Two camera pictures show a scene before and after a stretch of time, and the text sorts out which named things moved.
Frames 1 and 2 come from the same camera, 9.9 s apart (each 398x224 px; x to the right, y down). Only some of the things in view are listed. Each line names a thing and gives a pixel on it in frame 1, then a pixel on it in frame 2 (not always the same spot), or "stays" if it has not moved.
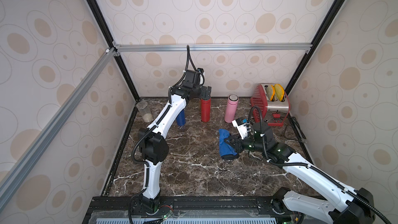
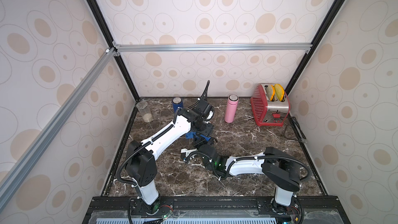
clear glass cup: [143, 107] stays
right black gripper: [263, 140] to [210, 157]
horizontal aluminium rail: [253, 47] stays
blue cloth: [225, 149] to [192, 135]
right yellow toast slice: [280, 92] stays
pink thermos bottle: [231, 109] stays
